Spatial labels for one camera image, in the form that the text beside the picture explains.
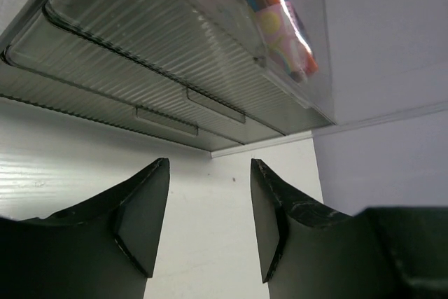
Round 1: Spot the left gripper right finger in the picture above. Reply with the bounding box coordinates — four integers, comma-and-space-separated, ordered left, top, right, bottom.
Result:
251, 159, 447, 298

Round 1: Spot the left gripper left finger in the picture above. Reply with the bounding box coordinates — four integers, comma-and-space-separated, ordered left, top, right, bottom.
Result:
1, 158, 170, 298

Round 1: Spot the pink capped marker tube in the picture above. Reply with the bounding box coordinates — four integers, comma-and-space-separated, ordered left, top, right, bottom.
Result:
244, 0, 319, 82

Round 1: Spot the clear acrylic drawer organizer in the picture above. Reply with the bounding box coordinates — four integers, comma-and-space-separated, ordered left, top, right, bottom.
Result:
1, 0, 334, 152

